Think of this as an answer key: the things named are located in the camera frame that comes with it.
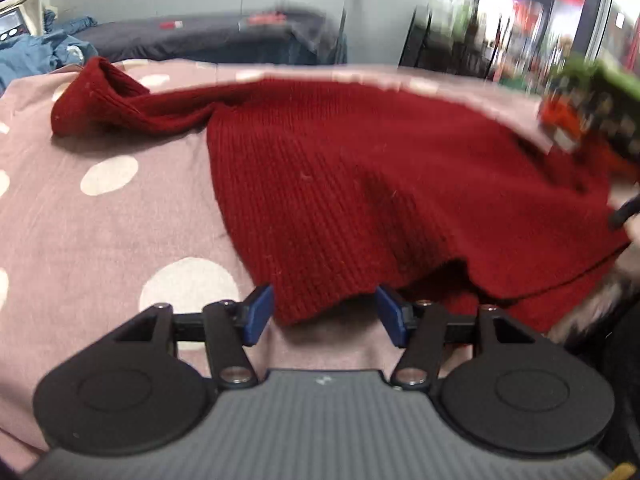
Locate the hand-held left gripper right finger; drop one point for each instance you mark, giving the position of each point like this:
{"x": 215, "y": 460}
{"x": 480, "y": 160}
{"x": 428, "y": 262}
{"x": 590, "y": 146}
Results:
{"x": 391, "y": 315}

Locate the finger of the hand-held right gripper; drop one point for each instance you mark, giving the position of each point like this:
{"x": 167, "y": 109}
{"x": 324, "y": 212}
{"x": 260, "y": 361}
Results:
{"x": 624, "y": 212}

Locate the small red and white item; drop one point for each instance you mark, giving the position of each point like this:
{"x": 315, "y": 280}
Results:
{"x": 171, "y": 24}

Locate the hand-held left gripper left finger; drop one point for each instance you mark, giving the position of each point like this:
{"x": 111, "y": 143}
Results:
{"x": 260, "y": 315}

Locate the pink polka dot bedsheet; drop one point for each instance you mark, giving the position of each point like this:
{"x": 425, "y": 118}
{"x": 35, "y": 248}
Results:
{"x": 100, "y": 240}

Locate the blue crumpled cloth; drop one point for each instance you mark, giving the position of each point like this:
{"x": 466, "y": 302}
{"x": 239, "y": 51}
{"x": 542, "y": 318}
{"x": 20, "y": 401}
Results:
{"x": 70, "y": 24}
{"x": 35, "y": 57}

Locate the red knitted cardigan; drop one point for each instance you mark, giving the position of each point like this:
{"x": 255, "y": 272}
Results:
{"x": 350, "y": 185}

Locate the white machine with display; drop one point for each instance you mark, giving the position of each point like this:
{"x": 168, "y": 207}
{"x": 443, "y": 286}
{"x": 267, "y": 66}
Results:
{"x": 12, "y": 22}

